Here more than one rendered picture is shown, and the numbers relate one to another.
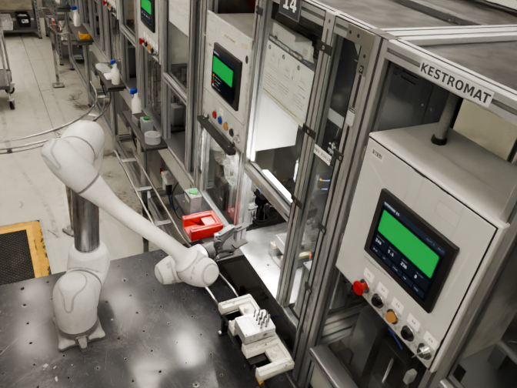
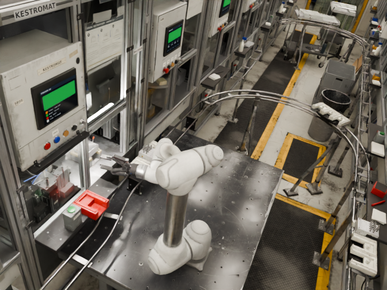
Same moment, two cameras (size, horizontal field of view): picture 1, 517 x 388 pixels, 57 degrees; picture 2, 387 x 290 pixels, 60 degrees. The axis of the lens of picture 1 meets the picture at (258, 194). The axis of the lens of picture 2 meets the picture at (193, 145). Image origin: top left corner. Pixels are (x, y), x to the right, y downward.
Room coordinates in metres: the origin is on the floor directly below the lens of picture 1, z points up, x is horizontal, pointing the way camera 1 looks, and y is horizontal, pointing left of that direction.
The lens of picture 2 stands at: (2.19, 1.52, 2.43)
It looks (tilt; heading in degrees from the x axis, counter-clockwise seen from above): 37 degrees down; 229
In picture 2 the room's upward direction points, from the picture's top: 10 degrees clockwise
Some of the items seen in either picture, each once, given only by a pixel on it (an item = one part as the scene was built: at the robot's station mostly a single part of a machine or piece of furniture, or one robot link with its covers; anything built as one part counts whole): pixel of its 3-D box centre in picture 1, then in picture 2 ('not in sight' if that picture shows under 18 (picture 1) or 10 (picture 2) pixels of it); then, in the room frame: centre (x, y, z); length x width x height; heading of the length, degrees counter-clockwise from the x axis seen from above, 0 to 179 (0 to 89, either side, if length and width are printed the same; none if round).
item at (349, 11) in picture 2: not in sight; (336, 26); (-4.90, -2.69, 0.48); 0.84 x 0.58 x 0.97; 39
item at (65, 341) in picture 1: (78, 327); (195, 249); (1.29, 0.66, 0.71); 0.22 x 0.18 x 0.06; 31
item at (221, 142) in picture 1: (215, 132); (61, 149); (1.89, 0.22, 1.37); 0.36 x 0.04 x 0.04; 31
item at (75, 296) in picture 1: (75, 298); (196, 238); (1.31, 0.67, 0.85); 0.18 x 0.16 x 0.22; 5
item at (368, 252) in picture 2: not in sight; (361, 248); (0.44, 1.22, 0.84); 0.37 x 0.14 x 0.10; 31
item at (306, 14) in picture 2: not in sight; (310, 36); (-3.60, -2.37, 0.48); 0.88 x 0.56 x 0.96; 139
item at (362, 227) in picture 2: not in sight; (368, 226); (0.34, 1.16, 0.92); 0.13 x 0.10 x 0.09; 121
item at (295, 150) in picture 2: not in sight; (301, 159); (-0.98, -0.12, 0.01); 1.00 x 0.55 x 0.01; 31
